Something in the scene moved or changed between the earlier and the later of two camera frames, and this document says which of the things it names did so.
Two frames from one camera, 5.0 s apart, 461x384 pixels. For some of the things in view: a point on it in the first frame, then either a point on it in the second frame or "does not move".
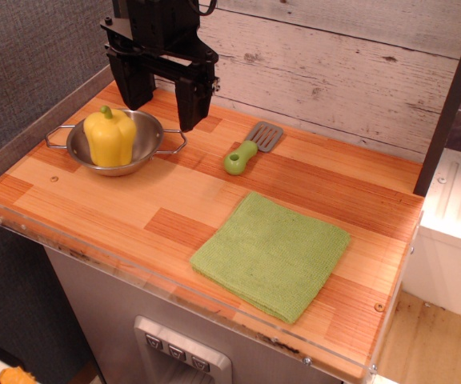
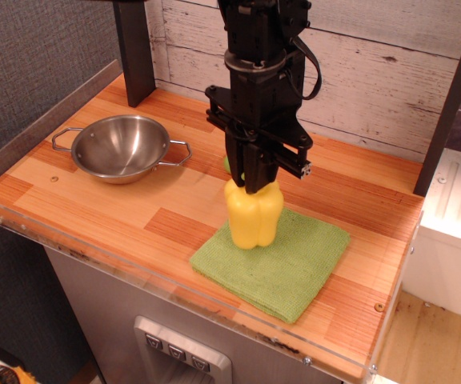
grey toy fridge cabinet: [106, 305] does not move
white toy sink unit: [447, 263] does not move
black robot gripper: [163, 35] -> [262, 103]
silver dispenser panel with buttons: [168, 355] does not move
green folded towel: [270, 255] does not move
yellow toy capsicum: [111, 134] -> [254, 218]
